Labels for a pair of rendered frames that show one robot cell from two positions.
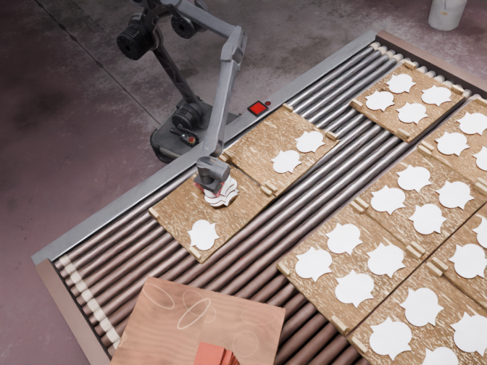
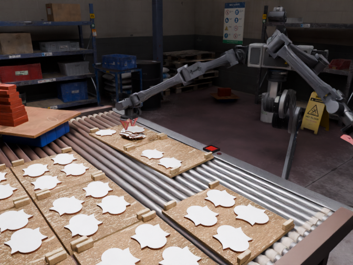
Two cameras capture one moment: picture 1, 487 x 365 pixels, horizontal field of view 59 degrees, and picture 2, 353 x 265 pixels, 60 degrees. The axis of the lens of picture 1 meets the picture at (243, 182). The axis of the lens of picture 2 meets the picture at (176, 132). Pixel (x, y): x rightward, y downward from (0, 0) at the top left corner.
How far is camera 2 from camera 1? 2.25 m
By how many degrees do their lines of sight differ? 68
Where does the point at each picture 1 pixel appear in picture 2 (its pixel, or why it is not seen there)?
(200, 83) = not seen: hidden behind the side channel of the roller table
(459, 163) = (122, 238)
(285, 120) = (196, 156)
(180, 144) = not seen: hidden behind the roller
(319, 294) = (42, 160)
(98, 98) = (298, 172)
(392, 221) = (77, 190)
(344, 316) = (21, 167)
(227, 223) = (110, 138)
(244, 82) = not seen: outside the picture
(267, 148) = (167, 149)
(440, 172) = (114, 223)
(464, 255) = (19, 217)
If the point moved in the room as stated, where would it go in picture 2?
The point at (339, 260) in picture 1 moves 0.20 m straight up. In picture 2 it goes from (60, 167) to (55, 133)
